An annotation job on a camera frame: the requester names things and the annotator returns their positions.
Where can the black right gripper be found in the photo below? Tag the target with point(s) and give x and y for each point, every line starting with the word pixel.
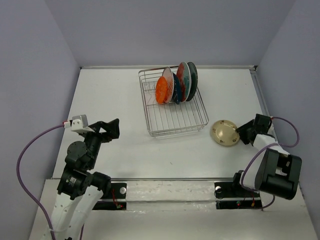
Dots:
pixel 242 128

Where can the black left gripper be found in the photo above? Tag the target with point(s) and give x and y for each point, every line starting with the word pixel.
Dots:
pixel 113 129

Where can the cream floral small plate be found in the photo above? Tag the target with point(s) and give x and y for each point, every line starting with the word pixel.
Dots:
pixel 224 132

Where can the orange round plate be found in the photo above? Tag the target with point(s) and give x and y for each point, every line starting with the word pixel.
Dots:
pixel 161 90

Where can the dark blue leaf dish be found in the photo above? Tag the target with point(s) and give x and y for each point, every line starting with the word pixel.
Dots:
pixel 177 92

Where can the teal round plate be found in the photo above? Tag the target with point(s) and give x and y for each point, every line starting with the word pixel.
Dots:
pixel 194 80

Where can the white plate with orange sunburst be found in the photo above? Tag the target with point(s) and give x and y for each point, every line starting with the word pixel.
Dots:
pixel 168 75

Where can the red and teal floral plate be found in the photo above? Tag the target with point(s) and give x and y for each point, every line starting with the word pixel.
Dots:
pixel 185 81

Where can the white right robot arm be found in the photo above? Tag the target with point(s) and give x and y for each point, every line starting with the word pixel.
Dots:
pixel 279 171

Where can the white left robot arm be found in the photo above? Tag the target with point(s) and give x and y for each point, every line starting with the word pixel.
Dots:
pixel 79 189

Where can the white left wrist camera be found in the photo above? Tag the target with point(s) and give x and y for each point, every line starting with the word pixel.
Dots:
pixel 78 124

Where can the stainless wire dish rack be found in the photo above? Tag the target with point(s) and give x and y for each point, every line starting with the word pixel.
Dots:
pixel 170 119

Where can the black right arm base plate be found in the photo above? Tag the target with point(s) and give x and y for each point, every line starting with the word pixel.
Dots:
pixel 230 196

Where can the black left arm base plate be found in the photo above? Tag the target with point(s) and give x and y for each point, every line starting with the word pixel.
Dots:
pixel 114 200

